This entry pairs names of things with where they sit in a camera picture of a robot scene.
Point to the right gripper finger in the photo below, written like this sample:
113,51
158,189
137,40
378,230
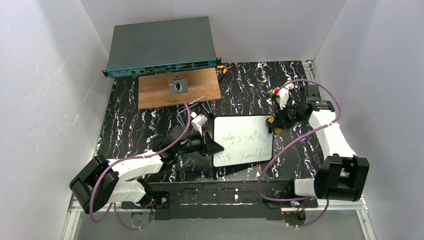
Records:
282,125
279,115

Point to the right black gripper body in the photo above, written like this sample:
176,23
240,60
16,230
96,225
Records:
282,118

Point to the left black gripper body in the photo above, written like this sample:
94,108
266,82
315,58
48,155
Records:
204,145

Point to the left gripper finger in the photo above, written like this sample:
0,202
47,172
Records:
206,138
212,147

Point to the yellow black whiteboard eraser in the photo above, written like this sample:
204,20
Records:
272,129

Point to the white whiteboard black frame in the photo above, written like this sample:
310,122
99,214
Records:
245,138

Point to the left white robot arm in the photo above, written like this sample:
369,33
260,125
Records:
121,184

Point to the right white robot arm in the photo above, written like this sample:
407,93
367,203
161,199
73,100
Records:
343,174

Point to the green white marker tool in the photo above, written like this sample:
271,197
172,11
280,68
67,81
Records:
282,92

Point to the brown wooden board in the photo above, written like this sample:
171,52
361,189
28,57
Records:
155,91

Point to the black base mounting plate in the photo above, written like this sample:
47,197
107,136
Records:
244,199

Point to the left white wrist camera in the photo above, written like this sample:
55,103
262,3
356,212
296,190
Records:
197,122

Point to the grey metal stand bracket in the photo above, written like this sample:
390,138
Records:
176,84

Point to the orange handled pliers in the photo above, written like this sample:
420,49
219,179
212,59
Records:
224,69

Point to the grey network switch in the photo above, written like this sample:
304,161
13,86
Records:
158,47

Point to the aluminium rail frame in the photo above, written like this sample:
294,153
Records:
235,140

